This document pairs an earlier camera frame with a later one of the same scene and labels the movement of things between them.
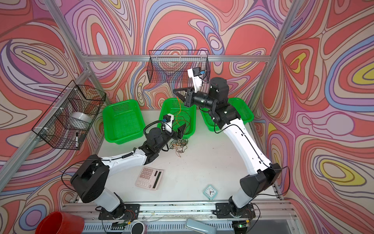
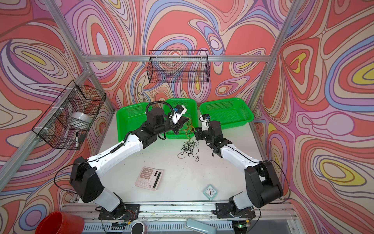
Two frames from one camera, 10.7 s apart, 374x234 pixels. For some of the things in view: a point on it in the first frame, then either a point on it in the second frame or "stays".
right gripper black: [188, 100] → [198, 134]
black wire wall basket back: [165, 66] stays
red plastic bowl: [58, 222] stays
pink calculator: [149, 178] stays
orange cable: [178, 146] → [189, 128]
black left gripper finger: [180, 130] → [181, 121]
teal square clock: [210, 192] stays
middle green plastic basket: [182, 114] stays
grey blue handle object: [200, 227] stays
